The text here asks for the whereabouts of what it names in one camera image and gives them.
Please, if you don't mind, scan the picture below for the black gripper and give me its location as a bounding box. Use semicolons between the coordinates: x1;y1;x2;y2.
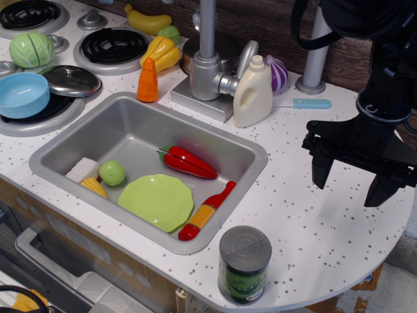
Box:
302;115;416;207

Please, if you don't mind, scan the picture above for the orange toy carrot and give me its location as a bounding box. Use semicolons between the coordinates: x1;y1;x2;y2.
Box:
136;57;159;102

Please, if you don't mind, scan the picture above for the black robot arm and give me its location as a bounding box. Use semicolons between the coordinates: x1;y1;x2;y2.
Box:
291;1;416;207

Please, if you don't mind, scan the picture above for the light green plastic plate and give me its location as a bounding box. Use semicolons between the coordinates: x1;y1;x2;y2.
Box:
118;174;194;233

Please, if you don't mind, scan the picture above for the grey vertical pole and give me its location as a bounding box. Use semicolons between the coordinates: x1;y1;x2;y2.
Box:
295;7;331;95

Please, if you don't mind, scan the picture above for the cream toy detergent bottle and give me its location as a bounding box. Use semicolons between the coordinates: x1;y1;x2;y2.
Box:
233;55;273;128

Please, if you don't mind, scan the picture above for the purple white toy onion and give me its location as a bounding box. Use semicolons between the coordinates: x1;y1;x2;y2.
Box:
264;55;288;92

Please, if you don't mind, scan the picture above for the grey green toy can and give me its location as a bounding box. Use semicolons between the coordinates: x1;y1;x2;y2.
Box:
218;226;272;305

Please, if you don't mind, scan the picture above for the silver toy faucet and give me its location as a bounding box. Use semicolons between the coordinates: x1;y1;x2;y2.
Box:
171;1;259;123

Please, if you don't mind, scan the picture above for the red toy ketchup bottle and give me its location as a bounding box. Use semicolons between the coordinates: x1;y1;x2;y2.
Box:
178;181;237;241

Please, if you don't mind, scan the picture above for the silver metal pot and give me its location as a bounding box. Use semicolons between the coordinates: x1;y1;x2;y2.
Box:
180;33;240;74

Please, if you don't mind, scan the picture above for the red toy chili pepper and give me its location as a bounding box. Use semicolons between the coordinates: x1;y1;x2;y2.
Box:
157;145;218;179

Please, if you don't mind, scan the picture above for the yellow toy bell pepper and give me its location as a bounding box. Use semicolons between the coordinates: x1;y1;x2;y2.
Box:
140;35;181;73

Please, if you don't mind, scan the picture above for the small green toy vegetable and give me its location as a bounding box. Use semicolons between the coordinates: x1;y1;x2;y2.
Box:
158;25;180;46

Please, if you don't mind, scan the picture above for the green toy apple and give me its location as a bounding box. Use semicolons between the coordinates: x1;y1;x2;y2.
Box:
99;160;126;186

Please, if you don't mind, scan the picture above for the yellow toy banana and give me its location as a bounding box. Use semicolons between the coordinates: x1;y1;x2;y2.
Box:
124;4;172;35

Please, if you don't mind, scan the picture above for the yellow toy corn cob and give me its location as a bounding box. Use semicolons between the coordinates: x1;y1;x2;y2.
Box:
81;177;108;198

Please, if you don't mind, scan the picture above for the white toy block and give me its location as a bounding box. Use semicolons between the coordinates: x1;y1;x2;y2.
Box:
65;157;100;183

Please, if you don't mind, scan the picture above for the black back right burner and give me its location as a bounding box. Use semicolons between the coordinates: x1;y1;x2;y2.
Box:
73;27;152;76

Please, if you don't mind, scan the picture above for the black burner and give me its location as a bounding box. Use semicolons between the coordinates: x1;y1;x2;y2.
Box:
1;1;69;39
73;27;152;76
1;94;85;137

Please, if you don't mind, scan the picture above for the black front left burner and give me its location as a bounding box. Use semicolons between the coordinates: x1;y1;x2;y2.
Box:
1;94;85;137

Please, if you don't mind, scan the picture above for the silver stove knob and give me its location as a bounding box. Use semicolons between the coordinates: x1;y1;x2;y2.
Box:
77;9;108;31
48;35;69;54
0;61;23;78

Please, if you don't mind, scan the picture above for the silver pot lid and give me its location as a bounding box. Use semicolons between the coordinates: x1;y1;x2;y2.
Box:
39;65;102;97

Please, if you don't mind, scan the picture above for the silver stove knob middle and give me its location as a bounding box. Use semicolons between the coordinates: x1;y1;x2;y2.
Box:
48;35;69;54

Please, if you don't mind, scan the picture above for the blue plastic bowl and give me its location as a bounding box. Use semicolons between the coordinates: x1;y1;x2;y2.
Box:
1;72;50;119

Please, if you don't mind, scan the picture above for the green toy cabbage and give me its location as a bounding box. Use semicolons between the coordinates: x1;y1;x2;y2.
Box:
8;31;55;68

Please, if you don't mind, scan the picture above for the yellow object lower corner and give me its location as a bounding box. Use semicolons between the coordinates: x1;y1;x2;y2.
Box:
12;290;49;312

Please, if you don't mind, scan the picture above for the silver stove knob left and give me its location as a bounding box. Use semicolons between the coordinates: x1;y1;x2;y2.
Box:
0;61;23;78

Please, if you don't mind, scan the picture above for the black back left burner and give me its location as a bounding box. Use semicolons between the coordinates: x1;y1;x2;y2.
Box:
1;1;69;39

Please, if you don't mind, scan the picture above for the blue handled toy knife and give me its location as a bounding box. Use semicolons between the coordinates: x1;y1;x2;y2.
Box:
272;98;332;110

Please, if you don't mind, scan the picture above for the grey oven door handle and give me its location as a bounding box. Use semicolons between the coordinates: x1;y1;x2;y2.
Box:
14;228;114;312

